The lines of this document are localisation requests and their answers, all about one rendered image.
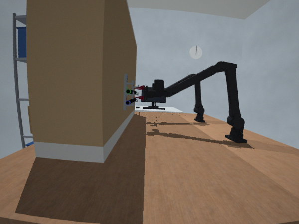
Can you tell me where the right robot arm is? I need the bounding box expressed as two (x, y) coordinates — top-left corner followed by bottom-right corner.
(165, 74), (205, 122)

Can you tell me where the black bar with green ends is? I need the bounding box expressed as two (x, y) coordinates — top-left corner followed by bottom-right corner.
(126, 89), (137, 94)

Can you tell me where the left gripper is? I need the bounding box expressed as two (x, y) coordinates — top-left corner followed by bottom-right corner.
(134, 85), (154, 100)

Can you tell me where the black bar with blue ends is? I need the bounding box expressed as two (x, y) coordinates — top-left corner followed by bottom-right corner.
(125, 98), (137, 105)

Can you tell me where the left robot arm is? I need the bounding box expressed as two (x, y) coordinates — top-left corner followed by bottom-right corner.
(154, 61), (247, 143)

